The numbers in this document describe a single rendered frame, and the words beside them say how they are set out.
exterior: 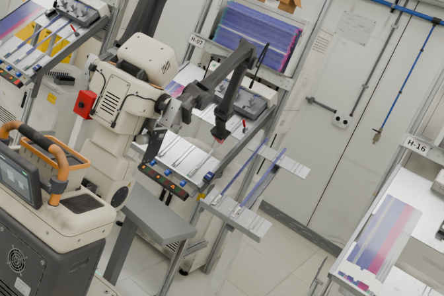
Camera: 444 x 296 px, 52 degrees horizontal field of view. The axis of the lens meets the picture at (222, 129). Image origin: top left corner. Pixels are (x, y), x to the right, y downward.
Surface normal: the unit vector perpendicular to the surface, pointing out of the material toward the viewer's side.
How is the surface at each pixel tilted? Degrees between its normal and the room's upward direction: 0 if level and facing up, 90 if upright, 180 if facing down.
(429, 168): 90
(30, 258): 90
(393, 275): 44
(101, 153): 82
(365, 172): 90
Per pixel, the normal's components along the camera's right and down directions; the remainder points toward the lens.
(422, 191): -0.07, -0.62
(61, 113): 0.79, 0.44
